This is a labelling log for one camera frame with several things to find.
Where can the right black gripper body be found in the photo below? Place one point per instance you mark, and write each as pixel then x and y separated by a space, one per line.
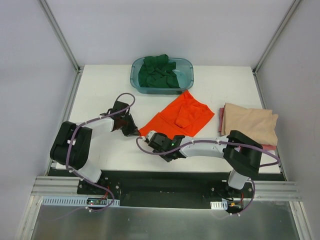
pixel 155 144

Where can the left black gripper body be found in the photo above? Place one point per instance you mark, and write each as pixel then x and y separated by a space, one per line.
pixel 128 125

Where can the orange t shirt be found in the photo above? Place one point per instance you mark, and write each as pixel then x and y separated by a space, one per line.
pixel 183 116

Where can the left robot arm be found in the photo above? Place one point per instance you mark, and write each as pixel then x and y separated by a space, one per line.
pixel 71 146

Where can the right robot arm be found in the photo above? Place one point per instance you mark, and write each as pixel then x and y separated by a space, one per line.
pixel 241 152

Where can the teal plastic bin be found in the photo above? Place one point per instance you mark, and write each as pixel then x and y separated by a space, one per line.
pixel 184 72

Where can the dark green t shirt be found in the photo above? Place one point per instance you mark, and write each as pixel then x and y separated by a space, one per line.
pixel 158 72

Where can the beige folded t shirt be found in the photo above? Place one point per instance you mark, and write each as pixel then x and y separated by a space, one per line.
pixel 257 124

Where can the pink folded t shirt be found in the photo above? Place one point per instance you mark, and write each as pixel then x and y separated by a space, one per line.
pixel 220 128

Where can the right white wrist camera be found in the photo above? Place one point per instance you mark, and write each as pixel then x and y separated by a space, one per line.
pixel 150 135

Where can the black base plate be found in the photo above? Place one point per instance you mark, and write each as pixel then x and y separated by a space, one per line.
pixel 176 190

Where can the left aluminium frame post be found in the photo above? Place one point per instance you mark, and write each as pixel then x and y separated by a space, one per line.
pixel 59 34

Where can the aluminium frame post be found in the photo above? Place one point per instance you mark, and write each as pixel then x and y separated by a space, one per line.
pixel 279 30
pixel 59 34

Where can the right white cable duct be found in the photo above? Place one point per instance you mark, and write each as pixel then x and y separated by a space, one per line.
pixel 219 205

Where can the white cable duct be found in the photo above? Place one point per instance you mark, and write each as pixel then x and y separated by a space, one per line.
pixel 67 201
pixel 219 205

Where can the left white cable duct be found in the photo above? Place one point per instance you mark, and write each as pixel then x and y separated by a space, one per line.
pixel 67 201

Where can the right aluminium frame post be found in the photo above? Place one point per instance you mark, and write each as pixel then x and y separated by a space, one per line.
pixel 279 30

